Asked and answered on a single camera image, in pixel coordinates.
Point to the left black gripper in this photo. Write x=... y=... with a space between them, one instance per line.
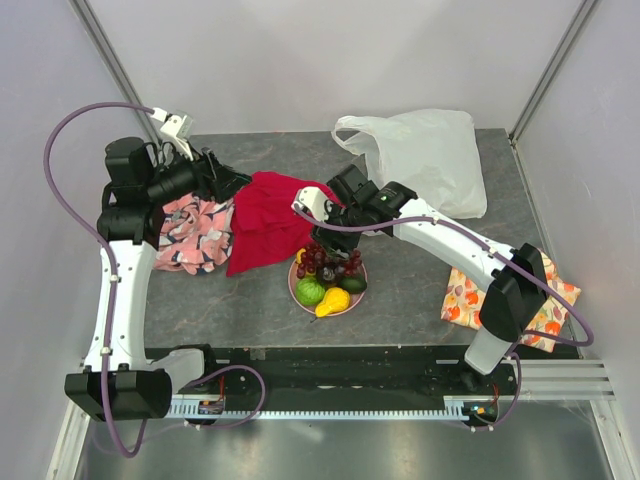
x=213 y=180

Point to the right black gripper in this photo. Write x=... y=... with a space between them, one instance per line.
x=335 y=245

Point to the dark red fake grapes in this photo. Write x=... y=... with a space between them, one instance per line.
x=316 y=257

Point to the yellow fake lemon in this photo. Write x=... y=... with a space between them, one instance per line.
x=300 y=256

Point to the light green fake fruit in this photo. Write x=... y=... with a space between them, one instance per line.
x=309 y=292

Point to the yellow orange fake fruit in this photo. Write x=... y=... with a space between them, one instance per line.
x=336 y=300

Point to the white plastic bag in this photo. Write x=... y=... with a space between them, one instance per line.
x=431 y=151

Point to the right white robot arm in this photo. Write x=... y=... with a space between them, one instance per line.
x=512 y=279

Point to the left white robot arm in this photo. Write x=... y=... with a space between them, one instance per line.
x=118 y=381

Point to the pink plate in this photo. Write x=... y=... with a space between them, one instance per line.
x=292 y=281

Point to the pink navy floral cloth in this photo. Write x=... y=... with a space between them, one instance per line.
x=196 y=235

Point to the red cloth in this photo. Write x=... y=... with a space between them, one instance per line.
x=265 y=228

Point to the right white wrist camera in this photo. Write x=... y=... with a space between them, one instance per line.
x=313 y=202

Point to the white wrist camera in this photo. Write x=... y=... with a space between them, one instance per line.
x=175 y=129
x=313 y=202

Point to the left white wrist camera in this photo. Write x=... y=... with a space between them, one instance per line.
x=175 y=129

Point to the left aluminium frame post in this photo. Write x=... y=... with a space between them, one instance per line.
x=97 y=34

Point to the aluminium frame post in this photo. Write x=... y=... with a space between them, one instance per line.
x=578 y=22
x=97 y=34

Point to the white slotted cable duct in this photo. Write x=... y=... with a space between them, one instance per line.
x=208 y=408

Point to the right aluminium frame post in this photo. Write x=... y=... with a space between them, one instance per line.
x=578 y=22

